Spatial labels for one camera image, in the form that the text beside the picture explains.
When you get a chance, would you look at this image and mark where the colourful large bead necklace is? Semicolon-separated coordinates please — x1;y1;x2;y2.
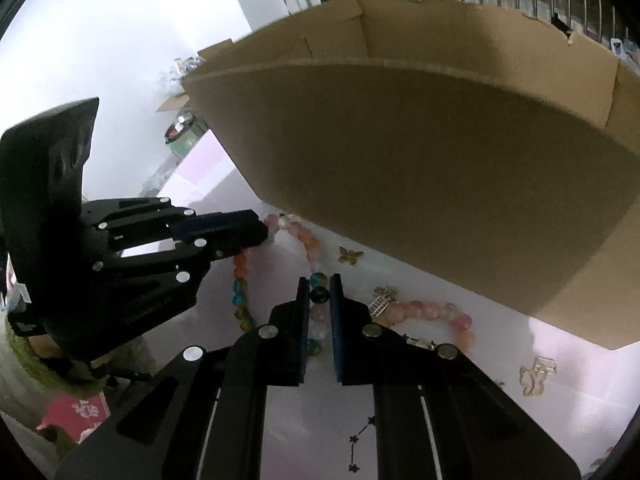
230;212;334;357

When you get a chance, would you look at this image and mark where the pink small bead bracelet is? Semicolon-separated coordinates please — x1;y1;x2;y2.
384;299;476;354

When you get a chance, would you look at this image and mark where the brown cardboard box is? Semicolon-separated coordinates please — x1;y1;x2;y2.
183;0;639;350

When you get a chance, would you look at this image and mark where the gold cat charm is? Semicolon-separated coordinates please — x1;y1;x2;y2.
520;356;558;398

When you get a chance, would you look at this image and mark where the gold butterfly charm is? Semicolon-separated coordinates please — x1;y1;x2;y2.
338;246;364;266

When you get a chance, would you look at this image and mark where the gold ladder charm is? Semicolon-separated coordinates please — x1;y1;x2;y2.
369;285;398;318

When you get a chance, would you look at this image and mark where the pink balloon print bedsheet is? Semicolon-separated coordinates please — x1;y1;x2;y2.
262;227;639;479

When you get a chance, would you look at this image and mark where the open cardboard box with clutter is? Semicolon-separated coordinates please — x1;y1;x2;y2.
156;39;234;113

